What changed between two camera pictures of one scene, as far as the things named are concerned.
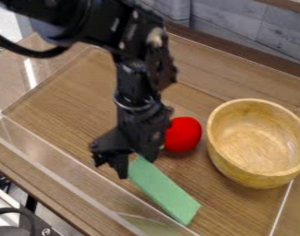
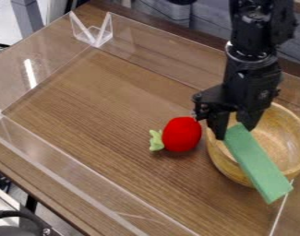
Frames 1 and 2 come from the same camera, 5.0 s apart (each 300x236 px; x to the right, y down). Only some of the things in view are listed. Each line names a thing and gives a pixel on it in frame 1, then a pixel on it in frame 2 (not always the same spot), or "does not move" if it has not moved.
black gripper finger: (151, 152) to (249, 117)
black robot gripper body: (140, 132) to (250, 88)
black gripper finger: (119, 160) to (218, 122)
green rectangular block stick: (163, 189) to (263, 171)
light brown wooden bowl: (257, 143) does not move
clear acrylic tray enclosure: (55, 105) does not move
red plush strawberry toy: (183, 134) does not move
